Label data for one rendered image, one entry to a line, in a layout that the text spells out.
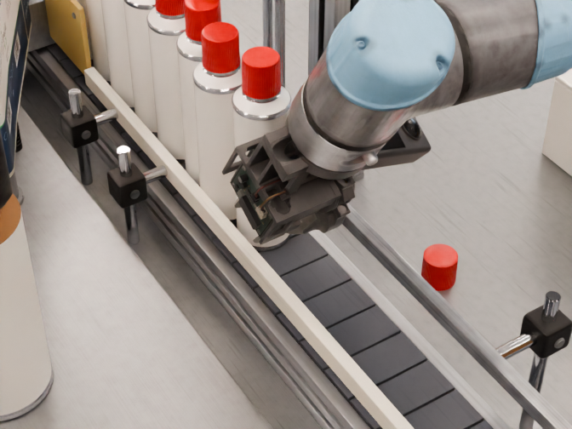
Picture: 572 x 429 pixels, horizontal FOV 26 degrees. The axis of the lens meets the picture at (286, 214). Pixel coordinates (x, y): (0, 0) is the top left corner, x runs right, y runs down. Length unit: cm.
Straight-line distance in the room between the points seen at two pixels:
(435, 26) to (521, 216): 51
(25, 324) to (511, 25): 44
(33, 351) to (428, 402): 33
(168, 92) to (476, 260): 35
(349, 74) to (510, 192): 54
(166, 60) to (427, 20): 42
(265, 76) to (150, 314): 24
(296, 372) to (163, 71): 32
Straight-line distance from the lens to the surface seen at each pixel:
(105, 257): 117
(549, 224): 130
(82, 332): 111
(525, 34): 88
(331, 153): 90
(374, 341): 109
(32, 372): 103
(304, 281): 114
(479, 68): 86
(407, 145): 102
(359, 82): 81
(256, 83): 105
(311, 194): 98
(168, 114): 123
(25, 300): 98
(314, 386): 107
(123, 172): 119
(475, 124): 141
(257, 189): 97
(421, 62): 81
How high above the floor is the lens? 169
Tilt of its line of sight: 42 degrees down
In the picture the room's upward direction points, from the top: straight up
